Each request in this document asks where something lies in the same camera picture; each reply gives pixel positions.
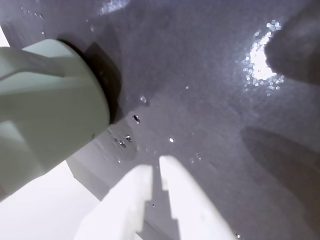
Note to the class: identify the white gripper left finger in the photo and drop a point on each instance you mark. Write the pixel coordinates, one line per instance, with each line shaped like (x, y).
(120, 210)

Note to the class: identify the pale green steel mug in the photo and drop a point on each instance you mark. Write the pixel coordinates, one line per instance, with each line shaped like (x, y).
(50, 100)

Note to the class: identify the black glossy mat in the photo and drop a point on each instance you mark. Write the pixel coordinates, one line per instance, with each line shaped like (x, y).
(200, 100)

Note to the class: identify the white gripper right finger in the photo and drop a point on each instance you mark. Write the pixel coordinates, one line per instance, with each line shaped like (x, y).
(190, 207)

